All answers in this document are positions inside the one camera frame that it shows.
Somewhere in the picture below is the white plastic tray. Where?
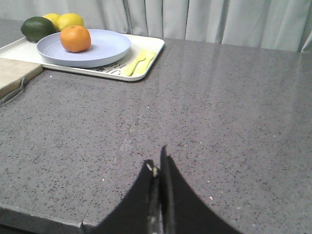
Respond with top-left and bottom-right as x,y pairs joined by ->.
0,29 -> 164,82

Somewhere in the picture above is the white curtain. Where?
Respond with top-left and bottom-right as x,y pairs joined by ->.
0,0 -> 312,53

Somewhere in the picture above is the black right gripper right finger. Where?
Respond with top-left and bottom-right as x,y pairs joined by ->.
159,146 -> 239,234

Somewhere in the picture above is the metal cutting board handle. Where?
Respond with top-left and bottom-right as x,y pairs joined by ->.
0,77 -> 28,105

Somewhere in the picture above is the light blue plate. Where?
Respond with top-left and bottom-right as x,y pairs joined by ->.
37,29 -> 132,68

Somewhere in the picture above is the yellow-green plastic cutlery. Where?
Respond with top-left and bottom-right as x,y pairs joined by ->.
121,49 -> 156,76

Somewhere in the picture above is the green lime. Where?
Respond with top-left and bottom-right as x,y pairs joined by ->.
20,16 -> 57,42

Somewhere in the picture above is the wooden cutting board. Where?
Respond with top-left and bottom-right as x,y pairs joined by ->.
0,58 -> 43,98

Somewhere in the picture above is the orange mandarin fruit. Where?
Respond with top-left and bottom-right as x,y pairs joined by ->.
59,25 -> 92,53

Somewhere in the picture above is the yellow lemon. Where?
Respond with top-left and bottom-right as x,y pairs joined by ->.
57,13 -> 84,31
43,13 -> 60,32

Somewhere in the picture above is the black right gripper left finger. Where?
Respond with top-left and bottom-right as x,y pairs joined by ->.
90,159 -> 160,234

